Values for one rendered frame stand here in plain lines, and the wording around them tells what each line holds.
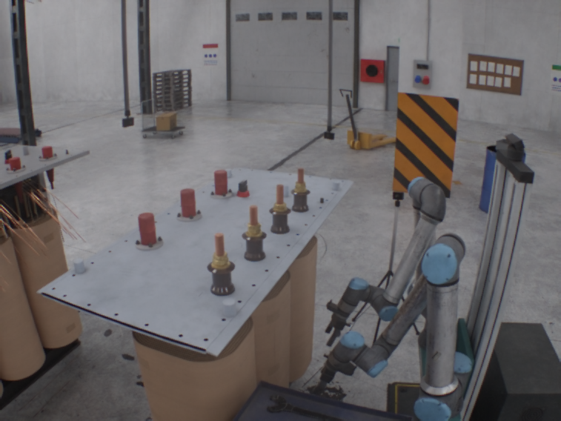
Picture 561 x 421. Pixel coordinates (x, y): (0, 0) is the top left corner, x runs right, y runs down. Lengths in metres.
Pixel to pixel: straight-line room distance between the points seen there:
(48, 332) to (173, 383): 1.66
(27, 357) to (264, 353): 1.68
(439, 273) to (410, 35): 5.37
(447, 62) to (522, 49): 8.61
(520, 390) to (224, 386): 1.27
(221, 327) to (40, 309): 2.06
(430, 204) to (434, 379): 0.77
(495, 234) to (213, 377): 1.31
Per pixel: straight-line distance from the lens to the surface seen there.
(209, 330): 1.37
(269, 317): 2.09
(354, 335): 1.84
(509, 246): 1.77
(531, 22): 15.10
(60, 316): 3.30
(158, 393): 1.97
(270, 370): 2.29
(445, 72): 6.58
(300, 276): 2.45
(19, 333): 3.07
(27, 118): 11.31
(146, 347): 1.82
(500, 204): 1.99
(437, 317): 1.56
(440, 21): 6.59
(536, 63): 15.09
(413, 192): 2.14
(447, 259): 1.45
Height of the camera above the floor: 2.17
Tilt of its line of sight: 21 degrees down
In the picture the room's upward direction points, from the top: straight up
